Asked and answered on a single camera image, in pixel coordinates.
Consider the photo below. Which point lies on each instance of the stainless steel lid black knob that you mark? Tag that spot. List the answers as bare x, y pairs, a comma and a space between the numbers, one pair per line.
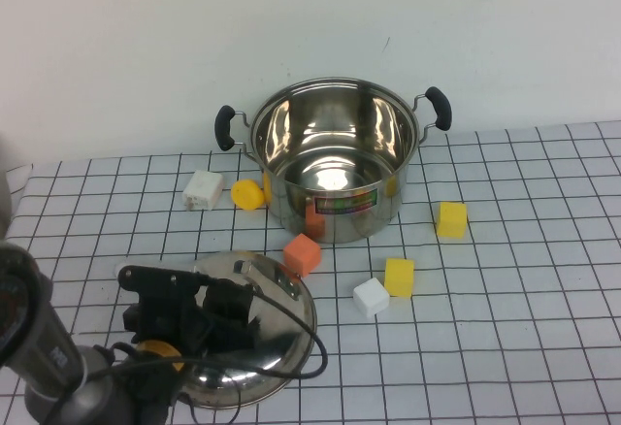
233, 390

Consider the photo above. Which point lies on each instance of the blurry grey rounded object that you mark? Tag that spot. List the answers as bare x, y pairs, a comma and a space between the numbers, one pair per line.
3, 202

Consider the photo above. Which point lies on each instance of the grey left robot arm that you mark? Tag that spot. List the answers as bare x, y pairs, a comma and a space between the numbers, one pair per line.
43, 337

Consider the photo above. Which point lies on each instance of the white black-grid tablecloth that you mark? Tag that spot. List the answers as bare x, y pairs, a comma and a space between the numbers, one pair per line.
485, 347

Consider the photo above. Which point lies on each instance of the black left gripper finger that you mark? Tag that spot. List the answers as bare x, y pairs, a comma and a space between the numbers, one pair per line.
235, 337
228, 294

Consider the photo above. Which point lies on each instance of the yellow cylinder block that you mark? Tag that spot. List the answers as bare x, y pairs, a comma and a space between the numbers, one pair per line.
246, 195

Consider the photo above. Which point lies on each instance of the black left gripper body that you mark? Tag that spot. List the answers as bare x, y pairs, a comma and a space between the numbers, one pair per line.
160, 308

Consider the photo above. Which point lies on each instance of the white foam cube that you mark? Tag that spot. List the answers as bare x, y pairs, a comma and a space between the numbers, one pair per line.
371, 297

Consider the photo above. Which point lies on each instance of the orange foam cube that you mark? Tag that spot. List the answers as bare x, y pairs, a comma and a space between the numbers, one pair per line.
301, 253

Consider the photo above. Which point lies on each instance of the white block with marks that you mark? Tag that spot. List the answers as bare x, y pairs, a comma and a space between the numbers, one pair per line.
204, 189

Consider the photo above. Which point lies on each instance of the yellow foam cube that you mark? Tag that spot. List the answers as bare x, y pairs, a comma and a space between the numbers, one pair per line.
399, 277
451, 219

